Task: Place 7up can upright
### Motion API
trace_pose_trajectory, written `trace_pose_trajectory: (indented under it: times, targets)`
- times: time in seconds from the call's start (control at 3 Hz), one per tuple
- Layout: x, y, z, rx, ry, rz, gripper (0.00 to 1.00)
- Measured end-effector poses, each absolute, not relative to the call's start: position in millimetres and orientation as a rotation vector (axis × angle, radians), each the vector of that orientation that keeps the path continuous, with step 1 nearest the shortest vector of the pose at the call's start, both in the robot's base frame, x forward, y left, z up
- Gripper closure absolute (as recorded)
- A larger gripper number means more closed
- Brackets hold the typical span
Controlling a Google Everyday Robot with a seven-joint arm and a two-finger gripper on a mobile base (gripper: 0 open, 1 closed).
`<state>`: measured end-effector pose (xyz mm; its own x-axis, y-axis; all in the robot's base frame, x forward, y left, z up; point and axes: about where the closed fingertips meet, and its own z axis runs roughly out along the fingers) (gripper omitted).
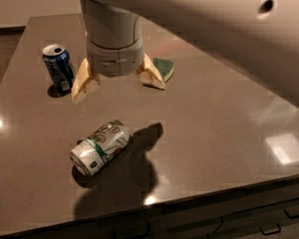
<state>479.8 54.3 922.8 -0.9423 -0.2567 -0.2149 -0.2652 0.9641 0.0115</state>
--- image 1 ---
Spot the black drawer handle right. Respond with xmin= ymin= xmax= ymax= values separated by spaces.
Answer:
xmin=284 ymin=205 xmax=299 ymax=219

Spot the white green 7up can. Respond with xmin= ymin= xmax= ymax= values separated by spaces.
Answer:
xmin=70 ymin=119 xmax=131 ymax=176

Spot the black drawer handle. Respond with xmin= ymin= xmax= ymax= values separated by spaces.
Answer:
xmin=259 ymin=224 xmax=281 ymax=236
xmin=284 ymin=205 xmax=299 ymax=219

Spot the green yellow sponge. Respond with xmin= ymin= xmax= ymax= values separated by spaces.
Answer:
xmin=152 ymin=58 xmax=174 ymax=83

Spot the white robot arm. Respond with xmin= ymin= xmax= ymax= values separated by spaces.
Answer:
xmin=94 ymin=0 xmax=299 ymax=107

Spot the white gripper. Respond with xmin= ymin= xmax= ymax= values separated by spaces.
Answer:
xmin=71 ymin=38 xmax=165 ymax=103

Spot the blue soda can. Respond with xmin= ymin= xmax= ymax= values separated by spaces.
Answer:
xmin=42 ymin=44 xmax=74 ymax=92

